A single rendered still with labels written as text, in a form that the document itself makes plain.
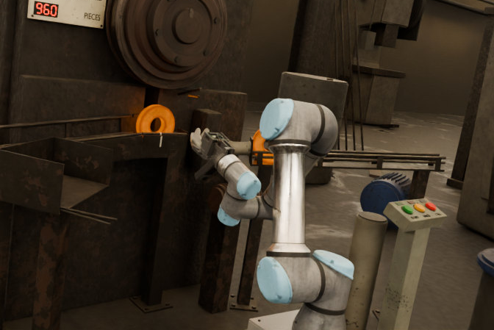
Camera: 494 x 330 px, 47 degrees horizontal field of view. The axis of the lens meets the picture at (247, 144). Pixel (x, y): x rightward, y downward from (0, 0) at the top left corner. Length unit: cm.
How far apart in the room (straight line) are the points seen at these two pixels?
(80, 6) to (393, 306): 154
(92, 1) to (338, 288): 126
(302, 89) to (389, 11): 536
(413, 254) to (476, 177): 227
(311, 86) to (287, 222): 325
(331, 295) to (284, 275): 16
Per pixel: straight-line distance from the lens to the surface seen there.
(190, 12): 202
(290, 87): 474
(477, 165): 437
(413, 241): 213
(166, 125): 217
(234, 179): 173
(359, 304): 229
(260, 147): 228
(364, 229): 219
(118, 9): 198
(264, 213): 183
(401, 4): 1006
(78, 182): 178
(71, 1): 206
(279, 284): 145
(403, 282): 218
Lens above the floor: 110
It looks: 10 degrees down
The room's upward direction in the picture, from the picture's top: 9 degrees clockwise
